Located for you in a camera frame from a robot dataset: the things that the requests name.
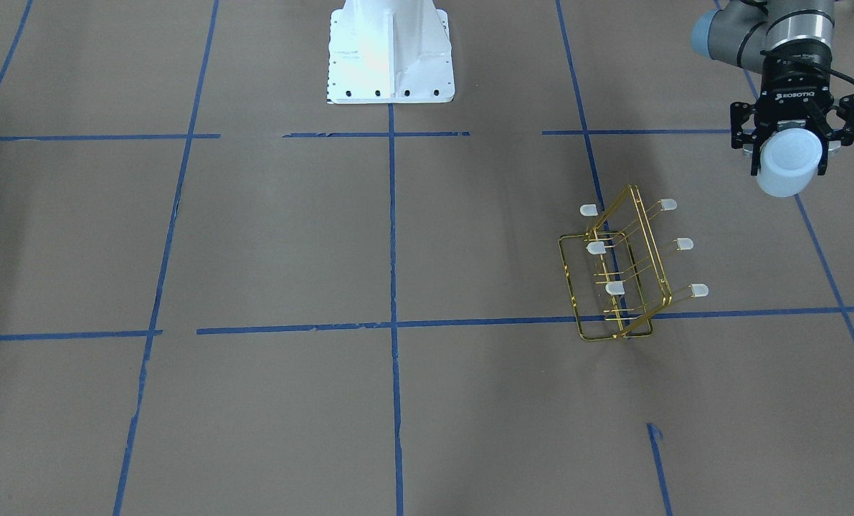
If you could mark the gold wire cup holder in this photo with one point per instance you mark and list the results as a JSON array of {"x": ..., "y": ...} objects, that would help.
[{"x": 616, "y": 268}]

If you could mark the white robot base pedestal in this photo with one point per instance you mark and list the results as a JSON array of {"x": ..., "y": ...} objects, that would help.
[{"x": 389, "y": 51}]

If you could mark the light blue plastic cup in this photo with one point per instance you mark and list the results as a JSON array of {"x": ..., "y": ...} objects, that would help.
[{"x": 788, "y": 161}]

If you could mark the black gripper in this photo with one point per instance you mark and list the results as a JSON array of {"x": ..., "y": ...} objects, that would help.
[{"x": 792, "y": 93}]

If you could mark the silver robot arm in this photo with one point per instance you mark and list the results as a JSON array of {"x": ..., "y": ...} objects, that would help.
[{"x": 789, "y": 44}]

